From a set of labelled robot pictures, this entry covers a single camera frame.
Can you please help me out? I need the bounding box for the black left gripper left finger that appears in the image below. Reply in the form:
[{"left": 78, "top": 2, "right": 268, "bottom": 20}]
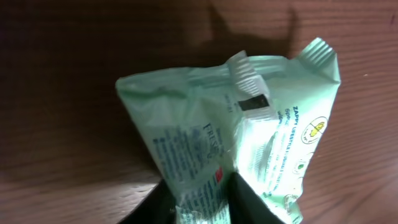
[{"left": 118, "top": 180, "right": 176, "bottom": 224}]

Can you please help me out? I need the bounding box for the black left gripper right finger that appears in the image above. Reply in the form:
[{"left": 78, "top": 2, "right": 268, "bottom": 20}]
[{"left": 228, "top": 172, "right": 284, "bottom": 224}]

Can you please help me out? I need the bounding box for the mint green wipes packet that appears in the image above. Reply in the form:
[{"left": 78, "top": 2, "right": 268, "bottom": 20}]
[{"left": 116, "top": 38, "right": 341, "bottom": 223}]

